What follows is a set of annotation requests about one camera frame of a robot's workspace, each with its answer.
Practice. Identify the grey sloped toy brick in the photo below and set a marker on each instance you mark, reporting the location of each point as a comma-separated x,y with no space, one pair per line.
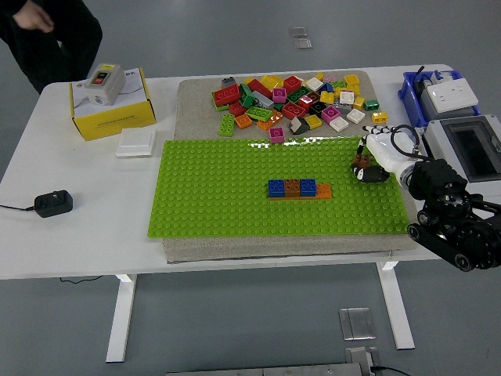
299,126

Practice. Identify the green studded baseplate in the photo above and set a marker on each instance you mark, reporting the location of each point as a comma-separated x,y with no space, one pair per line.
219,176

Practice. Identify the small grey toy brick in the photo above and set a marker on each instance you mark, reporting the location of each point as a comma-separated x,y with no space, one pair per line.
229,81

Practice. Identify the white table leg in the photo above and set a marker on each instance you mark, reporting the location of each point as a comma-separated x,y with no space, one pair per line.
395,305
121,313

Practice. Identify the grey metal bracket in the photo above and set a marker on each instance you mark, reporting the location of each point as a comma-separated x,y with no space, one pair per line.
360,360

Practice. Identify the small red toy brick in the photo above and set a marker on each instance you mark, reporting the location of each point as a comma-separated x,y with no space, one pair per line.
237,108

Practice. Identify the white wall switch plate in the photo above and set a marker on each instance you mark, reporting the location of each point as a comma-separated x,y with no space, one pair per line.
135,143

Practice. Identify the white toy brick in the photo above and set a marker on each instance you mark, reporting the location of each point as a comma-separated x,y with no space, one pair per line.
355,115
347,97
314,83
339,123

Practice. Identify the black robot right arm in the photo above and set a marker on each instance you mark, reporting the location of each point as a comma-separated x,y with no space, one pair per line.
442,184

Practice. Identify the grey push-button switch box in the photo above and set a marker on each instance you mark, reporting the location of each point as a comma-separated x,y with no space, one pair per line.
111,92

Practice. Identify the long grey toy brick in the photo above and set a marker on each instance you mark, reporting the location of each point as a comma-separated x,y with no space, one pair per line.
262,99

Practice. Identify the grey enclosure with window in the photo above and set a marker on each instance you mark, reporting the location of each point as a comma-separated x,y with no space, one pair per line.
442,129

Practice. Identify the black power adapter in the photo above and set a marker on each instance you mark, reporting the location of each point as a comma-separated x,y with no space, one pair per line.
52,203

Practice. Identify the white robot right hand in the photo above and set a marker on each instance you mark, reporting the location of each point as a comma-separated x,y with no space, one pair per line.
385,150

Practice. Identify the grey metal bar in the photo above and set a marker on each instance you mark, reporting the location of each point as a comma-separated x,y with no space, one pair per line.
266,371

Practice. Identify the brown toy brick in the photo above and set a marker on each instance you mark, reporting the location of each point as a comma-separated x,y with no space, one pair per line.
362,160
292,188
314,96

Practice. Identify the large metal floor plate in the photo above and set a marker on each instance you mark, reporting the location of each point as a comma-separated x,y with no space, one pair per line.
357,323

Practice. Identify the large red toy brick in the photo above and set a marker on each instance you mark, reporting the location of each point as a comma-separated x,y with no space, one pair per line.
226,94

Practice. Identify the long lime green brick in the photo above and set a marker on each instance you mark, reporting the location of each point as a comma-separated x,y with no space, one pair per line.
259,113
227,125

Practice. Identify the blue plastic bin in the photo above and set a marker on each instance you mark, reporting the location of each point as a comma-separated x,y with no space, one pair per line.
409,94

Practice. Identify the black toy brick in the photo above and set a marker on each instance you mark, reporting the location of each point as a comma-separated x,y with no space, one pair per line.
318,107

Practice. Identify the white wall socket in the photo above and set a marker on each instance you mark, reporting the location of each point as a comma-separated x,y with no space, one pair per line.
452,95

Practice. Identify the small metal floor plate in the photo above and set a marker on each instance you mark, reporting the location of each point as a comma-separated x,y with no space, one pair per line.
303,44
298,32

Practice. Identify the yellow cardboard box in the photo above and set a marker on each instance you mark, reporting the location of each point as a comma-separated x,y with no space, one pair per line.
113,125

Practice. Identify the person's right hand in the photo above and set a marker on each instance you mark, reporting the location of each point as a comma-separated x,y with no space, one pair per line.
33,19

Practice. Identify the person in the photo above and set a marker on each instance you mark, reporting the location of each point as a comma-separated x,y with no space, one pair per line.
58,43

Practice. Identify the grey metal device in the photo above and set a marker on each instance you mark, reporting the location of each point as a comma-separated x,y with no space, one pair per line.
424,98

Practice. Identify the magenta toy brick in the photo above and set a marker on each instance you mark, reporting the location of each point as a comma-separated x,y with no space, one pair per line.
330,113
277,134
279,94

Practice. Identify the grey-brown mat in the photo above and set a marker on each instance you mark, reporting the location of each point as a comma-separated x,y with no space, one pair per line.
274,246

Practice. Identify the lime green toy brick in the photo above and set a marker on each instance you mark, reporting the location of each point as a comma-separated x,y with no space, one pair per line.
339,83

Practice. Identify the dark green toy brick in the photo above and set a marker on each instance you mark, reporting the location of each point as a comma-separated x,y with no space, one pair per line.
246,95

